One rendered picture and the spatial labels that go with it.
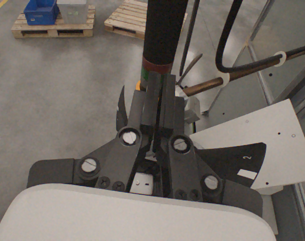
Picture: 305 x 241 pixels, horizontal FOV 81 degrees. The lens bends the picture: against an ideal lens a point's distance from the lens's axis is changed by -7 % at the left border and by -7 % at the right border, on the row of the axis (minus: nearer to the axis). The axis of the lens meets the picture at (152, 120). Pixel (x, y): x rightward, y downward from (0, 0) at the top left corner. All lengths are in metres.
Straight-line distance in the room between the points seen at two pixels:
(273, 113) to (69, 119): 1.92
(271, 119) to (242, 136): 0.10
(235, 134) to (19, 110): 2.23
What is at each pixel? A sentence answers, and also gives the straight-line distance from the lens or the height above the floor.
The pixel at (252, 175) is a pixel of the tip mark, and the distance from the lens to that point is 0.41.
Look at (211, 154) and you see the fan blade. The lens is 0.49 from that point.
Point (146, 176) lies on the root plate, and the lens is 0.60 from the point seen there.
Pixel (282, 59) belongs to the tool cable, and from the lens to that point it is 0.46.
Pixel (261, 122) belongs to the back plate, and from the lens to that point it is 0.70.
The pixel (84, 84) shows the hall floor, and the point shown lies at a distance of 2.52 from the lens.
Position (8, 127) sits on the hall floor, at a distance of 2.40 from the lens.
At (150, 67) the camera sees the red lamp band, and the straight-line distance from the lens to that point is 0.20.
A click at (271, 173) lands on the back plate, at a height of 1.28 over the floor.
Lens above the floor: 1.74
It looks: 55 degrees down
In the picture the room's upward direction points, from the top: 11 degrees clockwise
